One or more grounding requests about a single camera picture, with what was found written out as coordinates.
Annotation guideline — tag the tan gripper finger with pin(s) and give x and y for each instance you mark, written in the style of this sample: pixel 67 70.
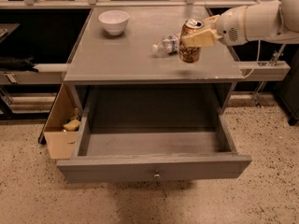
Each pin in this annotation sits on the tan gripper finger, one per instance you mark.
pixel 211 21
pixel 205 38

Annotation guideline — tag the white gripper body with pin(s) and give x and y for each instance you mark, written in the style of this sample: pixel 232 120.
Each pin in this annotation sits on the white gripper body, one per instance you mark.
pixel 230 24

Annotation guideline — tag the orange soda can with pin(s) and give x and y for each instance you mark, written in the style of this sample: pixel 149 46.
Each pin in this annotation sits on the orange soda can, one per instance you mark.
pixel 187 53

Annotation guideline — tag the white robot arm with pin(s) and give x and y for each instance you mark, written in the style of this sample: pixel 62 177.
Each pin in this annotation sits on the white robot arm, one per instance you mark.
pixel 274 21

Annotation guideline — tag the grey open top drawer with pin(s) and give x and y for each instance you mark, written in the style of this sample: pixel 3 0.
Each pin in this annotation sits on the grey open top drawer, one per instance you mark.
pixel 117 143

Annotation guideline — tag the clear plastic water bottle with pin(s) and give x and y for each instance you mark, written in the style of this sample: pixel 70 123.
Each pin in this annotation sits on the clear plastic water bottle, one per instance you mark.
pixel 168 45

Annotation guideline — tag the white ceramic bowl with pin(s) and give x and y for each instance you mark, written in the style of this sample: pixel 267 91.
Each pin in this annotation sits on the white ceramic bowl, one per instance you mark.
pixel 114 22

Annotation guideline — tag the grey cabinet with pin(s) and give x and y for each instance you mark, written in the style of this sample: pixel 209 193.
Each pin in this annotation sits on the grey cabinet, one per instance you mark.
pixel 151 82

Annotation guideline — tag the yellow sponge in box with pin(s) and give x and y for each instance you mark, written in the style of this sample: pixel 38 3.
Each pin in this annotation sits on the yellow sponge in box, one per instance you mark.
pixel 72 125

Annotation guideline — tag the cardboard box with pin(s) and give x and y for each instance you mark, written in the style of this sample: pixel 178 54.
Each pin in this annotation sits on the cardboard box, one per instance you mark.
pixel 60 142

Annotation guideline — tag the black cloth on shelf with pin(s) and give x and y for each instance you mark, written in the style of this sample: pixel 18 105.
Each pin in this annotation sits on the black cloth on shelf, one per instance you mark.
pixel 17 64

